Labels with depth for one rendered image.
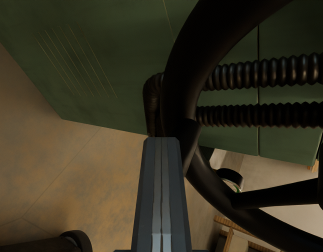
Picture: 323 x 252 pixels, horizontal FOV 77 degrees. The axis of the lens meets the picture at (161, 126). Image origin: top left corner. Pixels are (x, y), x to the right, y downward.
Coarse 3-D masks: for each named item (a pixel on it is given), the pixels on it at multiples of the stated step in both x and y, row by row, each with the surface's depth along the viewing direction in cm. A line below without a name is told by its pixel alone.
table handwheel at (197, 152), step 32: (224, 0) 8; (256, 0) 8; (288, 0) 8; (192, 32) 10; (224, 32) 9; (192, 64) 11; (160, 96) 15; (192, 96) 13; (192, 160) 18; (320, 160) 13; (224, 192) 21; (256, 192) 18; (288, 192) 16; (320, 192) 12; (256, 224) 21; (288, 224) 21
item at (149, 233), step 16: (144, 144) 10; (160, 144) 10; (144, 160) 9; (160, 160) 9; (144, 176) 8; (160, 176) 8; (144, 192) 7; (160, 192) 7; (144, 208) 7; (160, 208) 7; (144, 224) 6; (160, 224) 6; (144, 240) 6; (160, 240) 6
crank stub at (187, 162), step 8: (184, 120) 14; (192, 120) 14; (176, 128) 14; (184, 128) 13; (192, 128) 14; (200, 128) 14; (168, 136) 13; (176, 136) 13; (184, 136) 13; (192, 136) 13; (184, 144) 13; (192, 144) 13; (184, 152) 12; (192, 152) 13; (184, 160) 12; (184, 168) 12; (184, 176) 12
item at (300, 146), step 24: (312, 0) 21; (264, 24) 24; (288, 24) 23; (312, 24) 22; (264, 48) 26; (288, 48) 25; (312, 48) 24; (264, 96) 31; (288, 96) 29; (312, 96) 27; (264, 144) 37; (288, 144) 35; (312, 144) 32
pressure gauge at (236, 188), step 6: (222, 168) 42; (228, 168) 42; (222, 174) 41; (228, 174) 41; (234, 174) 41; (228, 180) 40; (234, 180) 40; (240, 180) 41; (234, 186) 40; (240, 186) 40
